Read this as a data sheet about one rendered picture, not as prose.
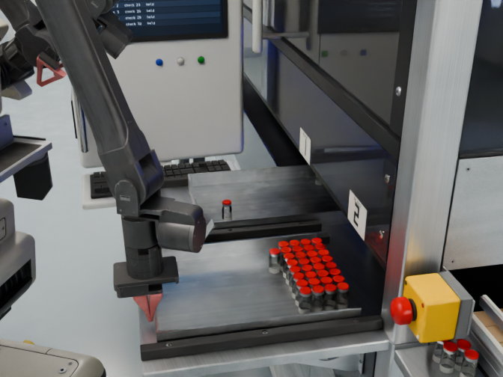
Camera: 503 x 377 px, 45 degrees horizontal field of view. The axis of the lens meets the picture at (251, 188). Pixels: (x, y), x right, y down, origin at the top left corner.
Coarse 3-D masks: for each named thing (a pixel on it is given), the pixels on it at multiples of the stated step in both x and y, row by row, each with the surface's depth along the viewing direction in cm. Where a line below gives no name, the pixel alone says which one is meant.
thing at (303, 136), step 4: (300, 128) 143; (300, 132) 143; (304, 132) 140; (300, 136) 143; (304, 136) 140; (300, 140) 143; (304, 140) 140; (308, 140) 137; (300, 144) 144; (304, 144) 140; (308, 144) 137; (300, 148) 144; (304, 148) 141; (308, 148) 137; (300, 152) 144; (304, 152) 141; (308, 152) 137; (304, 156) 141; (308, 156) 138; (308, 160) 138; (308, 164) 138
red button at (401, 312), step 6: (396, 300) 88; (402, 300) 88; (408, 300) 88; (390, 306) 90; (396, 306) 88; (402, 306) 87; (408, 306) 87; (396, 312) 88; (402, 312) 87; (408, 312) 87; (396, 318) 88; (402, 318) 87; (408, 318) 87; (402, 324) 88; (408, 324) 88
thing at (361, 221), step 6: (354, 198) 111; (354, 204) 111; (360, 204) 108; (348, 210) 114; (360, 210) 108; (366, 210) 105; (348, 216) 115; (360, 216) 108; (366, 216) 106; (360, 222) 109; (360, 228) 109; (360, 234) 109
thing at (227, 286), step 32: (192, 256) 122; (224, 256) 123; (256, 256) 123; (192, 288) 113; (224, 288) 113; (256, 288) 113; (288, 288) 113; (160, 320) 105; (192, 320) 105; (224, 320) 105; (256, 320) 100; (288, 320) 101; (320, 320) 102
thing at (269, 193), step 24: (264, 168) 155; (288, 168) 156; (192, 192) 142; (216, 192) 150; (240, 192) 150; (264, 192) 150; (288, 192) 150; (312, 192) 150; (216, 216) 139; (240, 216) 139; (264, 216) 139; (288, 216) 132; (312, 216) 133; (336, 216) 135
